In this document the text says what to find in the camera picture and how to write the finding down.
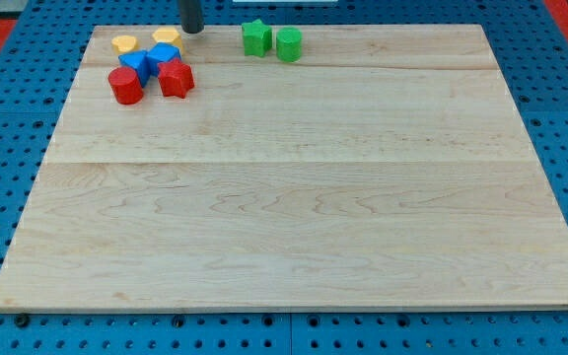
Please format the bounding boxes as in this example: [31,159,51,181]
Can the yellow hexagon block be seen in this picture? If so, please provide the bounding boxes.
[152,26,184,53]

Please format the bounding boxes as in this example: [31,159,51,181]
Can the blue triangle block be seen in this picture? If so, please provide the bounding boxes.
[118,50,151,88]

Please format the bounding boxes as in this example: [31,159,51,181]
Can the light wooden board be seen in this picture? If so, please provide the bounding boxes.
[0,25,568,314]

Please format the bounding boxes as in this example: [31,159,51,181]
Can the green cylinder block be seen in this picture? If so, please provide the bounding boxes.
[276,27,303,62]

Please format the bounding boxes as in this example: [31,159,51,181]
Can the green star block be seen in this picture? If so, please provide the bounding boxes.
[241,19,272,57]

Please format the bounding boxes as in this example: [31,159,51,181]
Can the red star block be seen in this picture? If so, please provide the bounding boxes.
[158,58,195,99]

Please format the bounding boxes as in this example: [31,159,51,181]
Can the blue cube block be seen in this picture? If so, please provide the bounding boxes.
[145,42,181,77]

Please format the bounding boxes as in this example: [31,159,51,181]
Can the red cylinder block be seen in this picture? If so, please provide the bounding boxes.
[107,66,144,105]

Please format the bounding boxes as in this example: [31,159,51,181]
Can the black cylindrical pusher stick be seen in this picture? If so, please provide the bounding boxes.
[177,0,204,35]

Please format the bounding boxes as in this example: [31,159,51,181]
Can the yellow heart block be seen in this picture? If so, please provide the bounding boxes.
[110,35,139,55]

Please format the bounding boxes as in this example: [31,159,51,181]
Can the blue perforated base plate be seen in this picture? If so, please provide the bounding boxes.
[0,0,568,354]

